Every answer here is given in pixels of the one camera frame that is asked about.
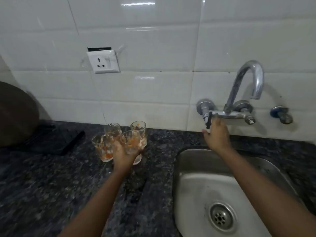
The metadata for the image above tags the person's right forearm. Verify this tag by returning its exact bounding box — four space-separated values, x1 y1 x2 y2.
217 145 316 237

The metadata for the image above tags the person's right hand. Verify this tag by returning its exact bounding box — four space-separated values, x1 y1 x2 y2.
202 118 233 153

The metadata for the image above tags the round wooden cutting board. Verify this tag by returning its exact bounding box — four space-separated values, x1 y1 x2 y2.
0 81 40 147

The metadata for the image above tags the drinking glass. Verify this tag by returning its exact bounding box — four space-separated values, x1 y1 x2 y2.
130 120 148 148
105 122 122 142
120 130 143 165
91 132 115 163

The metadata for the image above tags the black drying mat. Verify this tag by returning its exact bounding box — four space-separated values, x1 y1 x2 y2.
23 123 86 156

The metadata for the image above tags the chrome wall faucet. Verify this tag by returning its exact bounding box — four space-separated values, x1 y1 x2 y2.
196 60 265 130

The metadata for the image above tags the brass valve with blue collar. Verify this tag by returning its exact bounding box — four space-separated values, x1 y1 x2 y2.
269 106 294 125

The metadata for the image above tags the stainless steel sink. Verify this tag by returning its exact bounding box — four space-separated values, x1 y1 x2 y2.
172 148 316 237

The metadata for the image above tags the metal sink drain strainer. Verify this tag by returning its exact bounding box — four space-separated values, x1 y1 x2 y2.
208 200 238 234

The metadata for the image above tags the person's left hand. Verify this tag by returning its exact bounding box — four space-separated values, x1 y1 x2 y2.
112 140 145 171

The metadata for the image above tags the person's left forearm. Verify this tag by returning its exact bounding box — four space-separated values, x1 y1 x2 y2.
59 167 134 237

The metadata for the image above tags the white wall socket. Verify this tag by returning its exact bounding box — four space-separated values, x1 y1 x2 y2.
87 47 121 74

